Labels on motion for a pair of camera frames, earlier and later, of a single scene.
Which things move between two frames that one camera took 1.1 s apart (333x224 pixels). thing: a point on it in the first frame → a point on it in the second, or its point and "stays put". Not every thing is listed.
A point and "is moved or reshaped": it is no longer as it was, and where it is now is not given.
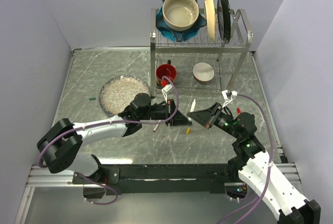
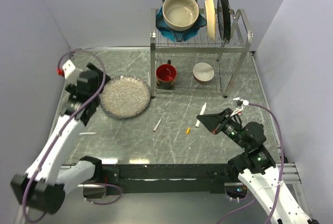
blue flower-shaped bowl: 177,36 stays put
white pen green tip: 193,106 is moved or reshaped
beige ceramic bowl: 180,11 stays put
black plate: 223,16 stays put
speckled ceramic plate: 117,93 stays put
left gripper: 179,119 → 100,73
